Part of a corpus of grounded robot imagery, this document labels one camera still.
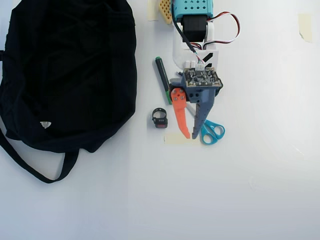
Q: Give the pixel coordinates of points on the blue-grey gripper body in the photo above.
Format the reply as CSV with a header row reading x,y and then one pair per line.
x,y
197,97

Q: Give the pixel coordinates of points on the blue-grey gripper finger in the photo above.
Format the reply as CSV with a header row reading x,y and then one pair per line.
x,y
201,117

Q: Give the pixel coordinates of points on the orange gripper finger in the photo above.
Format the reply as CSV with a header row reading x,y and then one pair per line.
x,y
180,112

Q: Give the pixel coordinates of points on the black bike light red lens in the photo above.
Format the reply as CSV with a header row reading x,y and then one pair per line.
x,y
160,121

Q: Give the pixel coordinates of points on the black fabric bag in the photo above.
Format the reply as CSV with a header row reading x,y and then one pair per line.
x,y
65,75

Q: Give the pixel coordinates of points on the long beige masking tape strip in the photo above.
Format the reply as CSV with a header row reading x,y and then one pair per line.
x,y
177,138

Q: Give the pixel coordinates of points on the black marker with green cap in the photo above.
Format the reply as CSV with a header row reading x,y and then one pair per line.
x,y
162,75

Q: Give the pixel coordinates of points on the yellow perforated block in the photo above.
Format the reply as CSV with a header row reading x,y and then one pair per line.
x,y
165,12

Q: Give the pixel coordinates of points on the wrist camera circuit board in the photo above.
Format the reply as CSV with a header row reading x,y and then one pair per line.
x,y
202,78

